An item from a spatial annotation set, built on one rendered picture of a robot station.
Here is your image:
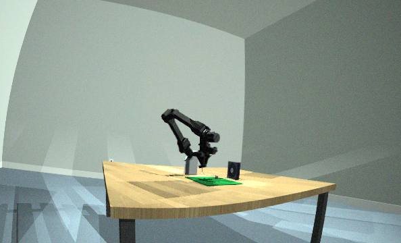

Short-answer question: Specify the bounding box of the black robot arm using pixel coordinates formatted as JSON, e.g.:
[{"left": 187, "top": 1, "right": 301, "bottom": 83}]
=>
[{"left": 161, "top": 109, "right": 220, "bottom": 159}]

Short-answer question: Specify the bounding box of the black square fan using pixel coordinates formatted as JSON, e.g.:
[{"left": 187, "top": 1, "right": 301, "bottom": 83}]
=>
[{"left": 227, "top": 161, "right": 241, "bottom": 180}]

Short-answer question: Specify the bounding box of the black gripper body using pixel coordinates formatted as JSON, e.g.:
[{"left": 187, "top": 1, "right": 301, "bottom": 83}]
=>
[{"left": 192, "top": 142, "right": 211, "bottom": 157}]

